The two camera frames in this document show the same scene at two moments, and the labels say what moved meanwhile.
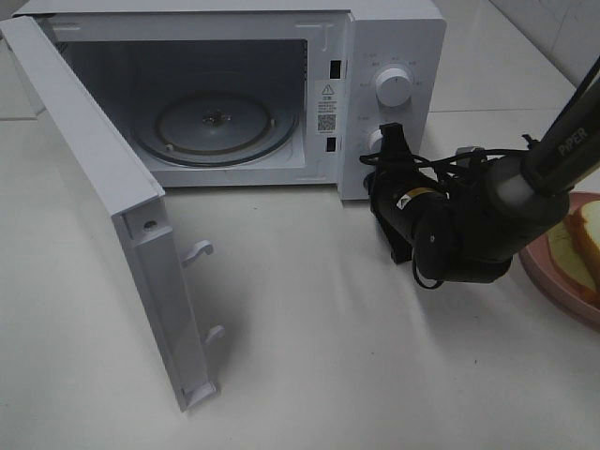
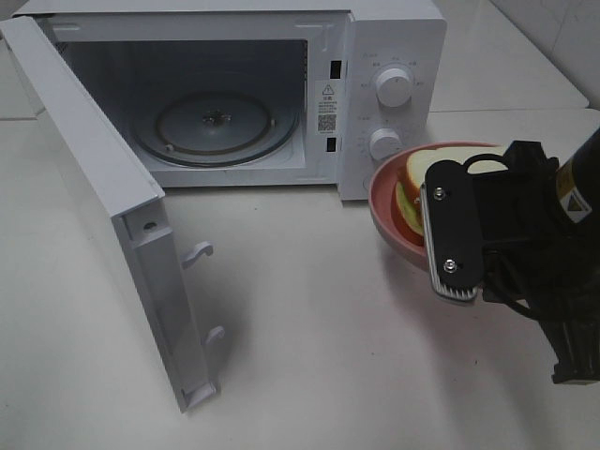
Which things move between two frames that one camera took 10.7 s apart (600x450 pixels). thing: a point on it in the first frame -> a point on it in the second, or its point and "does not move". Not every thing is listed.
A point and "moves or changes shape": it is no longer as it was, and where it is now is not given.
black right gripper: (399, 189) -> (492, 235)
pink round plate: (537, 265) moves or changes shape
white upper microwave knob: (393, 87) does not move
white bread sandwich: (585, 223) moves or changes shape
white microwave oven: (258, 93) does not move
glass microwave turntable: (215, 128) does not move
